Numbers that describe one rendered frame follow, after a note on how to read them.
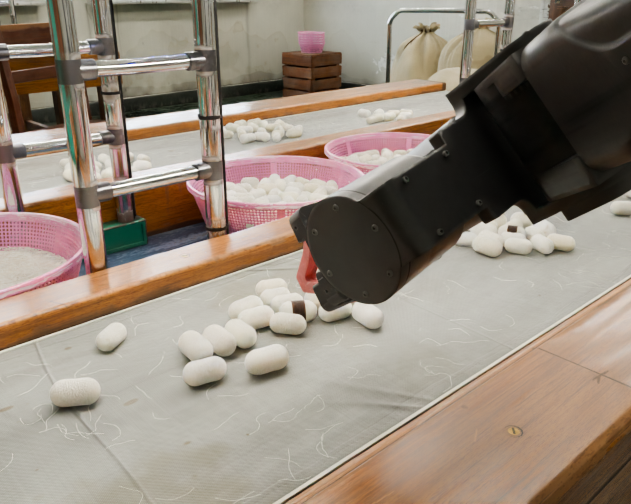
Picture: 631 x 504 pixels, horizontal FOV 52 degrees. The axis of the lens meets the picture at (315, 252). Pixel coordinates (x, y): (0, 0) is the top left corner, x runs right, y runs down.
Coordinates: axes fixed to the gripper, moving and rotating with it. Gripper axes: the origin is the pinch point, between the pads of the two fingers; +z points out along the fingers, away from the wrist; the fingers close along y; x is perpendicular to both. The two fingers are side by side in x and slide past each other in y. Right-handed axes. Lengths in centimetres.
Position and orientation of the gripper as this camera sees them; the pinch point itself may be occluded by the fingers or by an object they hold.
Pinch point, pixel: (307, 279)
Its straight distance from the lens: 50.0
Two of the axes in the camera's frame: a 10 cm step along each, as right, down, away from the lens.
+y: -7.5, 2.7, -6.1
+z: -5.0, 3.7, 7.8
